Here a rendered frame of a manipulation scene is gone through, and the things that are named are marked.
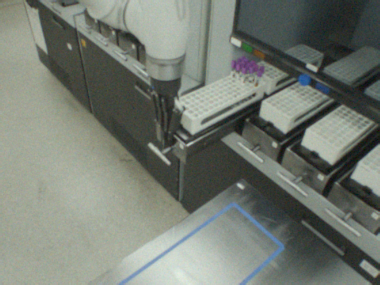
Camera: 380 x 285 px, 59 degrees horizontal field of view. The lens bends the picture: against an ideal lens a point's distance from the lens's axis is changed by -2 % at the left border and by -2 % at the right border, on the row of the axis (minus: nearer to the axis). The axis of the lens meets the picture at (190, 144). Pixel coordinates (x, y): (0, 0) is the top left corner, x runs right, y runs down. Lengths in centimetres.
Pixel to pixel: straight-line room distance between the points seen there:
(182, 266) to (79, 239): 109
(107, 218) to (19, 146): 80
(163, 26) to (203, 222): 41
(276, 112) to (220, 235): 40
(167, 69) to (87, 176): 129
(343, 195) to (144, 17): 62
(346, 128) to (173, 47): 52
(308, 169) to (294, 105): 19
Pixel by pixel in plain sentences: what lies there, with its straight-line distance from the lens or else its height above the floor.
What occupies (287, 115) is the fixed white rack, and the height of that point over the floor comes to 86.
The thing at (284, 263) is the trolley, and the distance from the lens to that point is 72.
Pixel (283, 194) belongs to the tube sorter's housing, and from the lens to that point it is 105.
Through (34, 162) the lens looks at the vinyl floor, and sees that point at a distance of 213.
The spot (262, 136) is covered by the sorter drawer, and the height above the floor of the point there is 79.
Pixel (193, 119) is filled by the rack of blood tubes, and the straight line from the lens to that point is 90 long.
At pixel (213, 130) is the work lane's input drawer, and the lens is 96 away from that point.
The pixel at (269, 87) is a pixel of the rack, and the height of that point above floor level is 84.
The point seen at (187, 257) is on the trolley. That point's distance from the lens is 69.
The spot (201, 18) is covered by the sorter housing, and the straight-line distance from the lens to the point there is 116.
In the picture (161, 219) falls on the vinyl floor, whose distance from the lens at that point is 173.
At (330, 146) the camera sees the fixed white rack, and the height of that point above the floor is 86.
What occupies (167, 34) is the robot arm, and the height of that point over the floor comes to 112.
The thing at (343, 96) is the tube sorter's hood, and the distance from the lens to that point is 87.
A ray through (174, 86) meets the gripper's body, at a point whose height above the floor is 99.
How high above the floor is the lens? 143
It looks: 43 degrees down
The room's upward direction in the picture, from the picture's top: 3 degrees clockwise
